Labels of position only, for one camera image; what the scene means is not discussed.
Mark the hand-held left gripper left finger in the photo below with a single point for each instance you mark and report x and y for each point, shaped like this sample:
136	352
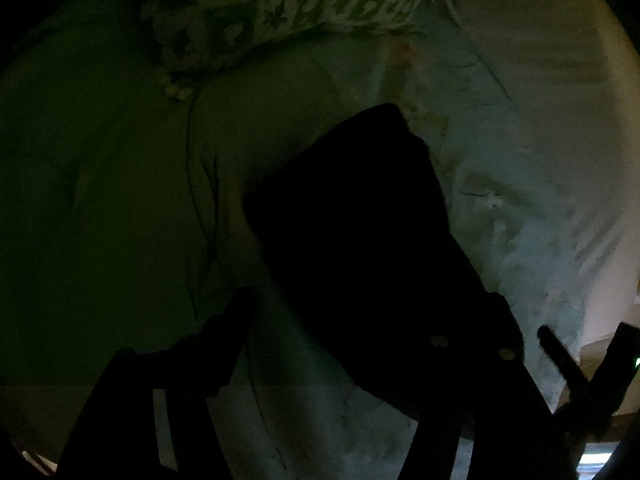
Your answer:
235	317

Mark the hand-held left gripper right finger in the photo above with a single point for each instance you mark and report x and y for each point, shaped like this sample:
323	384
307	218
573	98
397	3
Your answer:
500	390

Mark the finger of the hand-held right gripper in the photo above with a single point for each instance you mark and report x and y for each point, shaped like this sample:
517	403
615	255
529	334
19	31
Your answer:
560	355

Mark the dark pants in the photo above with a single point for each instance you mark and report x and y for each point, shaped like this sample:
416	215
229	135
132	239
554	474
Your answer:
350	210

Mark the pale printed bed sheet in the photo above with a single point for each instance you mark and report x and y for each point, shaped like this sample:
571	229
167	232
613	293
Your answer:
165	200

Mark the white cloth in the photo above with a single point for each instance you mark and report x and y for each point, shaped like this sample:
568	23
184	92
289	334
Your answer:
550	85

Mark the green patterned pillow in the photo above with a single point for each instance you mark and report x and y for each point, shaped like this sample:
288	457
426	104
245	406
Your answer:
280	5

